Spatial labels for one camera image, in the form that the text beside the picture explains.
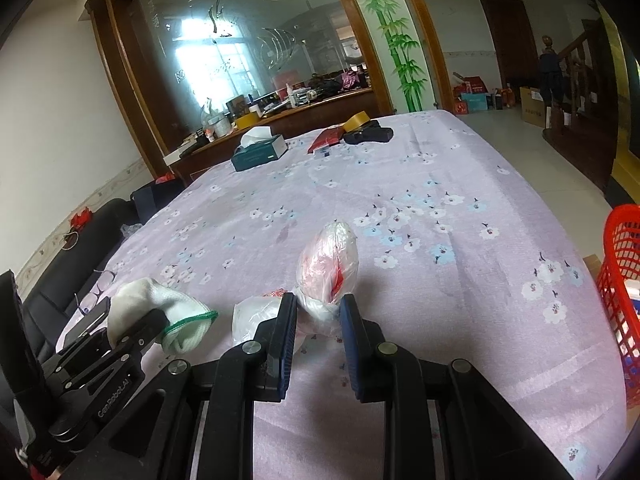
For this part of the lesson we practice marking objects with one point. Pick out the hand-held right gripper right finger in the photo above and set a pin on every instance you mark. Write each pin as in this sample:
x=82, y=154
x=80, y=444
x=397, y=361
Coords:
x=350, y=355

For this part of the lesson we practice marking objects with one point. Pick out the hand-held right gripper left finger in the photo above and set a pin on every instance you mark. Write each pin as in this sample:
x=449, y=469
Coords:
x=286, y=350

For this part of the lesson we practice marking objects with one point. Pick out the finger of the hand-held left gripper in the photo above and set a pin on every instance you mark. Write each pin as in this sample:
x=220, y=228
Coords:
x=85, y=322
x=145, y=332

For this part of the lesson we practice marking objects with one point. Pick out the white sock green trim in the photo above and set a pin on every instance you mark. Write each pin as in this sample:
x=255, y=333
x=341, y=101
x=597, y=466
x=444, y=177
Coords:
x=150, y=295

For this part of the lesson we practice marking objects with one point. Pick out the red plastic basket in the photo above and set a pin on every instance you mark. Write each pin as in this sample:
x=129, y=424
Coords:
x=617, y=225

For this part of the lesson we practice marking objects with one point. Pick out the eyeglasses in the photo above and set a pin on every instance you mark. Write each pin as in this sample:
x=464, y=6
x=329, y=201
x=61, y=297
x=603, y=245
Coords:
x=89, y=304

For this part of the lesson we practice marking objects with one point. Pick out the black sofa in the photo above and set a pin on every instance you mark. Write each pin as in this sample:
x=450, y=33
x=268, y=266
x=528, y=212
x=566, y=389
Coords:
x=65, y=270

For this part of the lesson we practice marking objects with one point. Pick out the red cloth item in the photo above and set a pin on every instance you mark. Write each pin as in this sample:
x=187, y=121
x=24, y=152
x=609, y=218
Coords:
x=82, y=217

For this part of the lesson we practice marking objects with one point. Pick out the teal tissue box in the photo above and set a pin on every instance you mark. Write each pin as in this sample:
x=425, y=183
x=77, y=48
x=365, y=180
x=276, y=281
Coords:
x=260, y=155

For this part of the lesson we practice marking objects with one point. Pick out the red pouch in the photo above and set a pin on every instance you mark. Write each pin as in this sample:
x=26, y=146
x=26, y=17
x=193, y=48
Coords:
x=325, y=140

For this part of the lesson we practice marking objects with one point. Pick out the metal pot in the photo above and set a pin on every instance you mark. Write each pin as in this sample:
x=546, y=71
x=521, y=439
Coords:
x=215, y=125

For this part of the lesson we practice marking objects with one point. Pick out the black case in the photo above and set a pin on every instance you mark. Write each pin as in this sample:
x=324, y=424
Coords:
x=372, y=135

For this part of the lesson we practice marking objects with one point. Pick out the yellow box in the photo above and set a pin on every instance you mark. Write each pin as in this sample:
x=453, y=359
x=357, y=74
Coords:
x=247, y=121

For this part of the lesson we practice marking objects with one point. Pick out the yellow tape roll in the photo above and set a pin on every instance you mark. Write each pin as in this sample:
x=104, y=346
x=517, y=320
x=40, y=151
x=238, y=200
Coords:
x=357, y=122

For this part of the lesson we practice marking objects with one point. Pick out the small white bottle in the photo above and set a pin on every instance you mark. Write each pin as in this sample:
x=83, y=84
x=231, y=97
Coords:
x=288, y=95

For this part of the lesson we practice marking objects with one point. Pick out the flat red gift box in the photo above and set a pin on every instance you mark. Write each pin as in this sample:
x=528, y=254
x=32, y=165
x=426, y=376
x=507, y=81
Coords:
x=460, y=107

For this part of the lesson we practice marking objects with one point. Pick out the pink bag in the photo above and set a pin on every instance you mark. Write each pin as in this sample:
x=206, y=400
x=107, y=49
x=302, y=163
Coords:
x=350, y=79

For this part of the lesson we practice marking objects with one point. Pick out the teal gift box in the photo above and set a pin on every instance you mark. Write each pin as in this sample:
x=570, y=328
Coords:
x=474, y=102

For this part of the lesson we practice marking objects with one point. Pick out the wooden glass partition cabinet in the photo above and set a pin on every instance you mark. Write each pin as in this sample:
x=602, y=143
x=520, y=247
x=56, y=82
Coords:
x=225, y=60

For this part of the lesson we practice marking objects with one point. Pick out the cardboard box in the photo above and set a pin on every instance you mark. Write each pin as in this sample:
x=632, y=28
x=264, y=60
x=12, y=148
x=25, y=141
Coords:
x=531, y=107

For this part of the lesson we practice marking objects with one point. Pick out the wooden staircase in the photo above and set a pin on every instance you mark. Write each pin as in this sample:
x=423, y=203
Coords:
x=585, y=150

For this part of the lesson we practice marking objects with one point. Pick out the bamboo painted glass panel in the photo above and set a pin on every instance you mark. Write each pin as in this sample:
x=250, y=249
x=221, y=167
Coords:
x=395, y=35

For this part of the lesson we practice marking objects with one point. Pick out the brown wooden door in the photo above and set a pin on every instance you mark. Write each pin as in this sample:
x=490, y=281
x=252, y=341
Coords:
x=507, y=40

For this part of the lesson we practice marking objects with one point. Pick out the gold pillar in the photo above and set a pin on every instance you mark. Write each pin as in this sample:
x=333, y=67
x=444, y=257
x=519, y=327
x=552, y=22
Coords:
x=627, y=135

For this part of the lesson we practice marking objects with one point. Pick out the dark jacket on post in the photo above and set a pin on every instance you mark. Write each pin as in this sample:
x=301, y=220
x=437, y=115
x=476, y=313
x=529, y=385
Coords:
x=550, y=75

